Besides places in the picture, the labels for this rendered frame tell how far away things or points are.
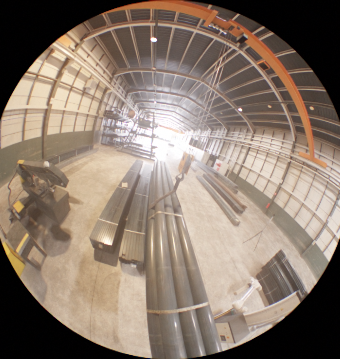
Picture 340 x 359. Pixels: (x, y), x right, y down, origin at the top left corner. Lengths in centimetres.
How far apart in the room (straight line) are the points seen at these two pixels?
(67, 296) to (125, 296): 117
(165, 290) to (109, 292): 158
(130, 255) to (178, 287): 135
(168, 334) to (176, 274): 63
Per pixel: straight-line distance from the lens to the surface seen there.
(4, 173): 685
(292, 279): 475
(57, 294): 283
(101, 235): 233
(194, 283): 120
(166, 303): 105
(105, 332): 262
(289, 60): 857
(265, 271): 425
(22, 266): 338
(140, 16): 832
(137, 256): 224
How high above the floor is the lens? 246
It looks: 21 degrees down
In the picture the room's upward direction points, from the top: 20 degrees clockwise
